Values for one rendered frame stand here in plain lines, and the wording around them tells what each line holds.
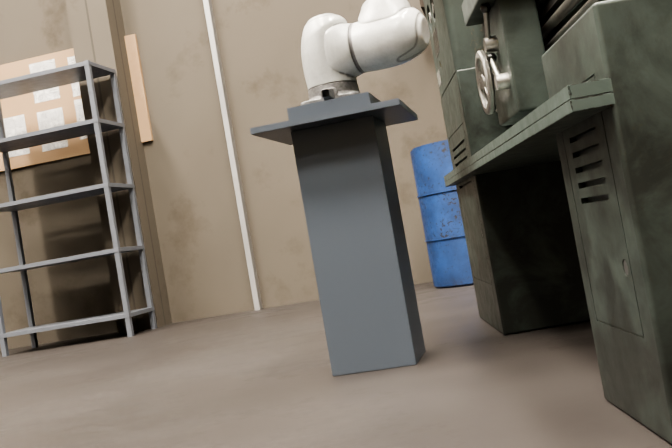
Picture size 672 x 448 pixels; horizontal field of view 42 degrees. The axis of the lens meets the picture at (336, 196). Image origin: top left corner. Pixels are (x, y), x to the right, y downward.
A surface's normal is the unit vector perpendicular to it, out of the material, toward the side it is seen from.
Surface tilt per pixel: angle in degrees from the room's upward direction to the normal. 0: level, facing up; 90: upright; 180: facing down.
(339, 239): 90
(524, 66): 90
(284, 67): 90
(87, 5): 90
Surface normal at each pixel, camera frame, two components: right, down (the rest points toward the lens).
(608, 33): -0.04, -0.04
